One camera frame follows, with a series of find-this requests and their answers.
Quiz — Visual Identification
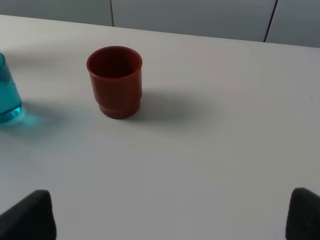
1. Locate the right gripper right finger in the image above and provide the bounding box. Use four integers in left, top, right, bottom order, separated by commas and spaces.
285, 187, 320, 240

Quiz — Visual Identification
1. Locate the teal translucent plastic cup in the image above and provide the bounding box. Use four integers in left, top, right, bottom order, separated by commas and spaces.
0, 53, 22, 124

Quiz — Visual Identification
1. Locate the red plastic cup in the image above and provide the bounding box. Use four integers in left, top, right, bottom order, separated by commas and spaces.
86, 46, 143, 119

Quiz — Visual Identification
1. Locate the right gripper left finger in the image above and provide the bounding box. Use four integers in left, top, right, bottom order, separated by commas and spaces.
0, 189, 57, 240

